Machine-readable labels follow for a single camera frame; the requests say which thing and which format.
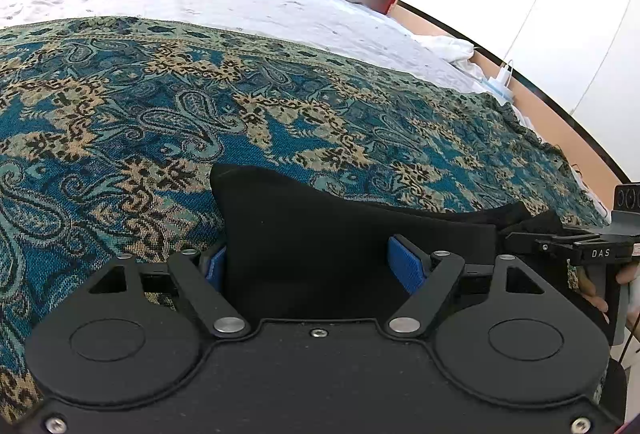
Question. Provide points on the black pants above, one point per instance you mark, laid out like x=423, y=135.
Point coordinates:
x=320, y=244

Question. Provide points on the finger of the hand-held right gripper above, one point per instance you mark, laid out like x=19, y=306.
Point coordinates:
x=522, y=240

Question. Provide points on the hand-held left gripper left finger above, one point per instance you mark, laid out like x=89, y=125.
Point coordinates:
x=216, y=265

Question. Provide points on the person's right hand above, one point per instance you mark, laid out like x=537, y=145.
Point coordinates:
x=592, y=296

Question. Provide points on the teal paisley blanket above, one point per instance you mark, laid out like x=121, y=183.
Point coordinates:
x=175, y=114

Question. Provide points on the crumpled white cloth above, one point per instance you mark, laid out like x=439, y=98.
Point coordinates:
x=452, y=48

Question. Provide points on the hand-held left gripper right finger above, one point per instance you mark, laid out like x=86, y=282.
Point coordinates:
x=406, y=264

